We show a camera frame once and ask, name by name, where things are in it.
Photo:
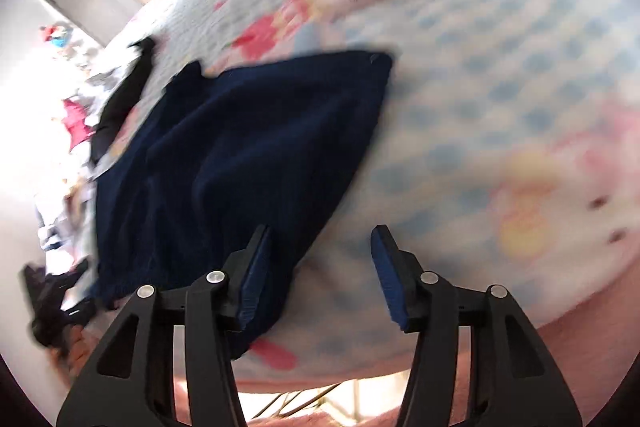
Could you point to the pink fluffy blanket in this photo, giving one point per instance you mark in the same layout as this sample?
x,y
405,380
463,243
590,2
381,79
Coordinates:
x,y
575,347

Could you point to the navy shorts with white stripes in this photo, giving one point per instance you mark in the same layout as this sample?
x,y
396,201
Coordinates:
x,y
225,157

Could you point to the red cloth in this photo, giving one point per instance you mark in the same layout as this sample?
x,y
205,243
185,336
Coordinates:
x,y
77,122

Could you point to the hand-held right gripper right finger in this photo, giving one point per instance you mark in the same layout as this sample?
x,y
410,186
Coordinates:
x,y
387,277

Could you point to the red blue plush toy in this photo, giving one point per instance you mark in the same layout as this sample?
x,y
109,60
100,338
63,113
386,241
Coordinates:
x,y
57,34

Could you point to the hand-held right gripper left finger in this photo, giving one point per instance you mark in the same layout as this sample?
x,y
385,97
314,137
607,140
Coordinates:
x,y
252,277

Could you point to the black garment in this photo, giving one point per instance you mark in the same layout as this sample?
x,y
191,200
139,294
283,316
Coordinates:
x,y
120,107

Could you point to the blue checked cartoon blanket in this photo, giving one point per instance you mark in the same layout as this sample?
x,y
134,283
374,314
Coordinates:
x,y
500,107

